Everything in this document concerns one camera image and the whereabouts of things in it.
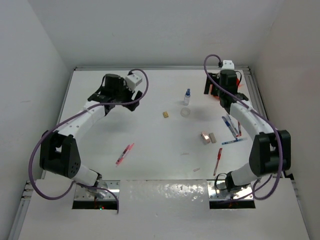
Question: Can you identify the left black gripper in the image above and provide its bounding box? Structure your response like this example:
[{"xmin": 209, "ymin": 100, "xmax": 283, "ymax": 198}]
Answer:
[{"xmin": 113, "ymin": 78, "xmax": 142, "ymax": 111}]

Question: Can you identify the red pink barrel pen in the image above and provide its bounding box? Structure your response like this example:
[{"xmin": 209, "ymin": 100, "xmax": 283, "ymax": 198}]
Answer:
[{"xmin": 115, "ymin": 144, "xmax": 131, "ymax": 165}]

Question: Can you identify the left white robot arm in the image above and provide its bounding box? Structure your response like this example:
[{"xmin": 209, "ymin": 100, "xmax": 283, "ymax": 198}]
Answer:
[{"xmin": 39, "ymin": 72, "xmax": 143, "ymax": 187}]

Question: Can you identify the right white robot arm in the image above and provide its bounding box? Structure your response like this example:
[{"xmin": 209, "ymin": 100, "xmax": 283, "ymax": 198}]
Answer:
[{"xmin": 204, "ymin": 69, "xmax": 292, "ymax": 192}]

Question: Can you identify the orange round pen holder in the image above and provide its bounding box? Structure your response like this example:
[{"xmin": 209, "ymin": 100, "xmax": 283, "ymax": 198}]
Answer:
[{"xmin": 209, "ymin": 84, "xmax": 220, "ymax": 100}]

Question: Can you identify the blue cap spray bottle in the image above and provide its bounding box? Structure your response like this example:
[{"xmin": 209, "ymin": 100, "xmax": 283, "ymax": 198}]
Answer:
[{"xmin": 183, "ymin": 88, "xmax": 191, "ymax": 106}]

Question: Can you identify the tan eraser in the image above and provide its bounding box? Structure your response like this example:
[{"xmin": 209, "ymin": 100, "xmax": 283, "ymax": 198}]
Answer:
[{"xmin": 162, "ymin": 111, "xmax": 169, "ymax": 118}]

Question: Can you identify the clear tape roll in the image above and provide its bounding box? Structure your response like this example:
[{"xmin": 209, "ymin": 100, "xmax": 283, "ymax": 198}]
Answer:
[{"xmin": 180, "ymin": 107, "xmax": 191, "ymax": 118}]

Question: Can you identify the blue clear pen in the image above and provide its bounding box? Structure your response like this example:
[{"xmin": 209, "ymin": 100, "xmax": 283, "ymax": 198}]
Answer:
[{"xmin": 221, "ymin": 116, "xmax": 238, "ymax": 139}]

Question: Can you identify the thin pink pen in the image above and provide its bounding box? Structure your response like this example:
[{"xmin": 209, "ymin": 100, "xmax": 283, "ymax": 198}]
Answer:
[{"xmin": 123, "ymin": 143, "xmax": 135, "ymax": 157}]

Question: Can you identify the pink white stapler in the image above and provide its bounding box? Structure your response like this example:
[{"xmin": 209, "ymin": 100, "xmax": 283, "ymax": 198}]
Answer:
[{"xmin": 200, "ymin": 131, "xmax": 211, "ymax": 145}]

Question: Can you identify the red clear cap pen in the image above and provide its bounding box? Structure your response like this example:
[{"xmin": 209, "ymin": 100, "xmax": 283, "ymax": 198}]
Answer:
[{"xmin": 237, "ymin": 121, "xmax": 242, "ymax": 137}]

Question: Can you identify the beige staple box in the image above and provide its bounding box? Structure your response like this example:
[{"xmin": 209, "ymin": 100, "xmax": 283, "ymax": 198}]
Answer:
[{"xmin": 209, "ymin": 132, "xmax": 217, "ymax": 143}]

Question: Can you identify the light blue pen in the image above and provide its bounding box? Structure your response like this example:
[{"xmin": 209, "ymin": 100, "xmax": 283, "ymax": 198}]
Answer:
[{"xmin": 221, "ymin": 137, "xmax": 248, "ymax": 145}]

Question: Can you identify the red gel pen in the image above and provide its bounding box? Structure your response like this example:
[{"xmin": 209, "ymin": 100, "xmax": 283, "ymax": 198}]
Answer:
[{"xmin": 213, "ymin": 147, "xmax": 223, "ymax": 176}]

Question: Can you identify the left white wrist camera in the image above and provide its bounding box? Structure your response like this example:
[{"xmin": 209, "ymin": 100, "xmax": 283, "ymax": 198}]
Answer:
[{"xmin": 124, "ymin": 74, "xmax": 143, "ymax": 92}]

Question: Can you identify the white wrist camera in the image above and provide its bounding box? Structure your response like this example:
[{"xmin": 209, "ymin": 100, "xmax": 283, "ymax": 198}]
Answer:
[
  {"xmin": 221, "ymin": 60, "xmax": 235, "ymax": 70},
  {"xmin": 124, "ymin": 74, "xmax": 143, "ymax": 92}
]

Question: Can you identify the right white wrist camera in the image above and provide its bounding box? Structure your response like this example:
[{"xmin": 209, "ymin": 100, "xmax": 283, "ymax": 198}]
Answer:
[{"xmin": 221, "ymin": 60, "xmax": 235, "ymax": 70}]

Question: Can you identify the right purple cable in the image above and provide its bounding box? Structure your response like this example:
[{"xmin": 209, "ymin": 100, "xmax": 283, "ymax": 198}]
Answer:
[{"xmin": 203, "ymin": 53, "xmax": 287, "ymax": 201}]

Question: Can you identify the purple cable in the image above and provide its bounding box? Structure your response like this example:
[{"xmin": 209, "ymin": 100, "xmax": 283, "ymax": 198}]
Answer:
[
  {"xmin": 28, "ymin": 68, "xmax": 150, "ymax": 215},
  {"xmin": 203, "ymin": 53, "xmax": 287, "ymax": 201}
]

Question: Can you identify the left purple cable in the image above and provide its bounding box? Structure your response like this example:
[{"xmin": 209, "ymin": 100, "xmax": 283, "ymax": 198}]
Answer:
[{"xmin": 28, "ymin": 68, "xmax": 150, "ymax": 215}]

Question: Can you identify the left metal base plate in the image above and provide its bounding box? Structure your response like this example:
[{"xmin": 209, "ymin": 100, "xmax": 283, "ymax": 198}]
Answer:
[{"xmin": 74, "ymin": 180, "xmax": 120, "ymax": 201}]

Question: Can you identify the metal base plate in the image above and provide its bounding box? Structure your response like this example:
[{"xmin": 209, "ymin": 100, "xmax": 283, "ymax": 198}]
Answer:
[
  {"xmin": 74, "ymin": 180, "xmax": 120, "ymax": 201},
  {"xmin": 207, "ymin": 179, "xmax": 253, "ymax": 202}
]

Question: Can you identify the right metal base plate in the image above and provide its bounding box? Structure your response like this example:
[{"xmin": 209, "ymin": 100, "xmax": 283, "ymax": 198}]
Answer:
[{"xmin": 207, "ymin": 179, "xmax": 253, "ymax": 202}]

